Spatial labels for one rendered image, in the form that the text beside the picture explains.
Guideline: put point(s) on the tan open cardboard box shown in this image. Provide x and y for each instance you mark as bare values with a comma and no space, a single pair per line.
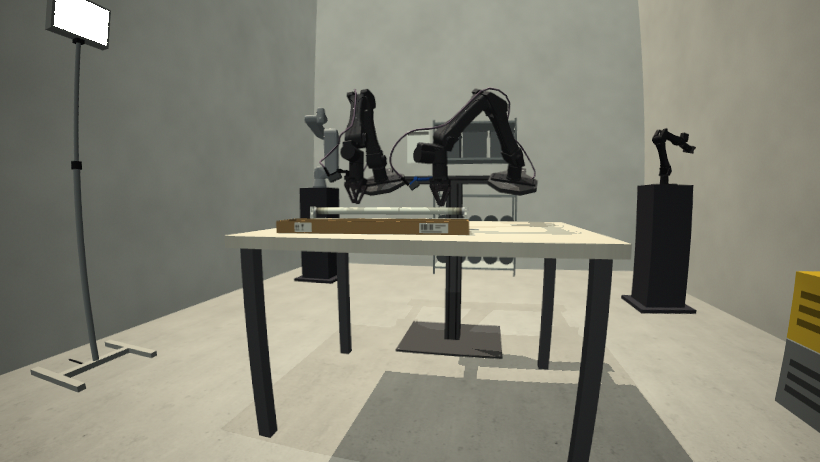
375,226

